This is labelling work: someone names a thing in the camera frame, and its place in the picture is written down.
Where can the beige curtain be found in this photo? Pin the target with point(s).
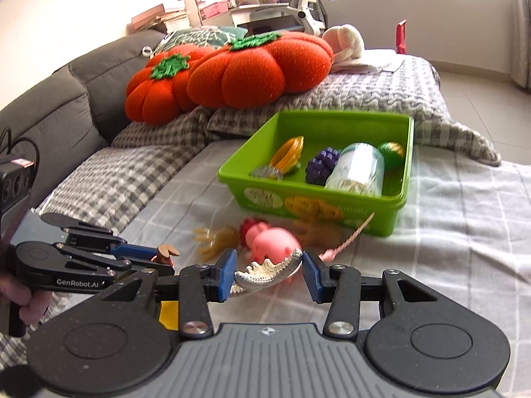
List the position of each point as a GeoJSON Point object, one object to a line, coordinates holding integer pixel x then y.
{"type": "Point", "coordinates": [520, 29]}

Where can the small orange pumpkin cushion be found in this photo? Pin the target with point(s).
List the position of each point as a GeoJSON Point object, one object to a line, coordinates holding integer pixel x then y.
{"type": "Point", "coordinates": [157, 95]}

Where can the yellow flat object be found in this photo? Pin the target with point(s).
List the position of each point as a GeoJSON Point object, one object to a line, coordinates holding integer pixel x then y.
{"type": "Point", "coordinates": [168, 315]}

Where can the white folded cloth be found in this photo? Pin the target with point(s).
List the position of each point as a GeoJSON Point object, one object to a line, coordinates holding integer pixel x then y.
{"type": "Point", "coordinates": [373, 60]}

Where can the large orange pumpkin cushion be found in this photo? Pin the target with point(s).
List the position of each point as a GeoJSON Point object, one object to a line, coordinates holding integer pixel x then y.
{"type": "Point", "coordinates": [257, 74]}

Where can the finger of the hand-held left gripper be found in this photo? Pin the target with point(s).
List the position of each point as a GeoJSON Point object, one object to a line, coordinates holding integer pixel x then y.
{"type": "Point", "coordinates": [145, 269]}
{"type": "Point", "coordinates": [137, 252]}

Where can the red plastic object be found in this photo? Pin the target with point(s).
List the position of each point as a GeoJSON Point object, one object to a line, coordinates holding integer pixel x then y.
{"type": "Point", "coordinates": [401, 37]}

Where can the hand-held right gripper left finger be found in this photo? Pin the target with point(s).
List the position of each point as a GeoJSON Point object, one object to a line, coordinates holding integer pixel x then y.
{"type": "Point", "coordinates": [227, 273]}

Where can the grey quilted blanket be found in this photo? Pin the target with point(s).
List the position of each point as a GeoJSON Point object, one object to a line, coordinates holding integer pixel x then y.
{"type": "Point", "coordinates": [373, 87]}

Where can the small brown hair clip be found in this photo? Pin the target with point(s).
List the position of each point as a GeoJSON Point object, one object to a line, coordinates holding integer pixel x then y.
{"type": "Point", "coordinates": [168, 251]}

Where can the toy corn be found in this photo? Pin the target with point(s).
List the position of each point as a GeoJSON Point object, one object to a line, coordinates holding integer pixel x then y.
{"type": "Point", "coordinates": [392, 153]}

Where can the pink red book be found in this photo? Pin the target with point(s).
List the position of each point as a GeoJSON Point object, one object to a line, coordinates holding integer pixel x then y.
{"type": "Point", "coordinates": [215, 10]}

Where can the stack of books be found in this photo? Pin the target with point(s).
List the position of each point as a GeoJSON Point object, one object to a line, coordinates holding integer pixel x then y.
{"type": "Point", "coordinates": [166, 18]}

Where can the white desk with shelves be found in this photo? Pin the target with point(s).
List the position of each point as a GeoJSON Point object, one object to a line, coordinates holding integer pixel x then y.
{"type": "Point", "coordinates": [257, 12]}

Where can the small red toy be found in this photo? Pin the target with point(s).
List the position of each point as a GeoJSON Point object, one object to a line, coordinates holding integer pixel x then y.
{"type": "Point", "coordinates": [249, 228]}

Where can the clear jar of cotton swabs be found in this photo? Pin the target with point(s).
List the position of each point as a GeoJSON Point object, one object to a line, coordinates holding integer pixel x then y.
{"type": "Point", "coordinates": [356, 166]}

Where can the grey sofa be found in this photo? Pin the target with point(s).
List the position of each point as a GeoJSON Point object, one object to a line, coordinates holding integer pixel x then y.
{"type": "Point", "coordinates": [62, 103]}

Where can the light grey grid sheet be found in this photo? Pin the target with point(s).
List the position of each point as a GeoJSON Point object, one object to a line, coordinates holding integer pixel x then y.
{"type": "Point", "coordinates": [456, 236]}

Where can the silver hair claw clip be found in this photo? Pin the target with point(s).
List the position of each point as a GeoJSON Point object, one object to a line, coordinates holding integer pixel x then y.
{"type": "Point", "coordinates": [265, 275]}

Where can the person's left hand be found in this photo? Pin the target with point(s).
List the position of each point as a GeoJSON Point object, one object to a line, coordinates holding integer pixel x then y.
{"type": "Point", "coordinates": [35, 309]}

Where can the white pink plush rabbit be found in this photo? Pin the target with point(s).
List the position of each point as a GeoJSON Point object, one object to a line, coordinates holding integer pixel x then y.
{"type": "Point", "coordinates": [346, 37]}

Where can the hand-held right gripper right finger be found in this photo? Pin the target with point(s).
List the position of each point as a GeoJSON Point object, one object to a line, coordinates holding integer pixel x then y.
{"type": "Point", "coordinates": [311, 273]}

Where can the pink pig toy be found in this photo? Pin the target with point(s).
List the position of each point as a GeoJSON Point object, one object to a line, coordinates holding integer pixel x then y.
{"type": "Point", "coordinates": [273, 246]}

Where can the grey checked sofa cover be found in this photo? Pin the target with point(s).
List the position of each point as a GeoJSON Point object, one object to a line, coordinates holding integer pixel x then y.
{"type": "Point", "coordinates": [124, 161]}

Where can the green plastic box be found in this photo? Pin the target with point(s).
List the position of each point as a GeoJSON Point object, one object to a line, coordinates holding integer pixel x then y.
{"type": "Point", "coordinates": [381, 211]}

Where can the white office chair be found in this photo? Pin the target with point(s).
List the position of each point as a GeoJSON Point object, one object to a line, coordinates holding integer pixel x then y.
{"type": "Point", "coordinates": [309, 4]}

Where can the purple toy grapes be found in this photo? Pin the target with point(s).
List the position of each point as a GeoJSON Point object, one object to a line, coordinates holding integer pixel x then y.
{"type": "Point", "coordinates": [321, 166]}

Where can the teal patterned pillow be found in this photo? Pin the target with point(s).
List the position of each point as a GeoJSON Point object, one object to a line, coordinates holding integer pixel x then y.
{"type": "Point", "coordinates": [195, 37]}

